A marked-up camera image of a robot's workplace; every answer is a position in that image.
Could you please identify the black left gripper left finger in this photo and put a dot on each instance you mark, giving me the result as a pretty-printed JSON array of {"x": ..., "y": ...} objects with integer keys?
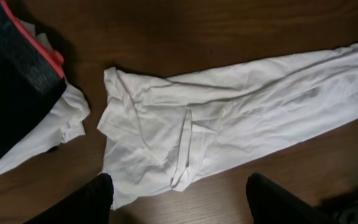
[{"x": 88, "y": 205}]

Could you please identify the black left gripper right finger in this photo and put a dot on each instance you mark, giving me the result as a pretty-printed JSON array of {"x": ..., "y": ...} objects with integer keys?
[{"x": 270, "y": 203}]

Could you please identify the white Puma t-shirt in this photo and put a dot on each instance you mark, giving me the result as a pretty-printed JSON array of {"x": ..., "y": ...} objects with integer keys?
[{"x": 166, "y": 133}]

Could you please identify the white folded cloth under pile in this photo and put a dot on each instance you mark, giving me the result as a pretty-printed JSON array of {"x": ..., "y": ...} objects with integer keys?
[{"x": 63, "y": 123}]

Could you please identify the black folded garment orange trim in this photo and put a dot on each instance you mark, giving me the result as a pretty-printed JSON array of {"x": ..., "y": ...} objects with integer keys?
[{"x": 31, "y": 80}]

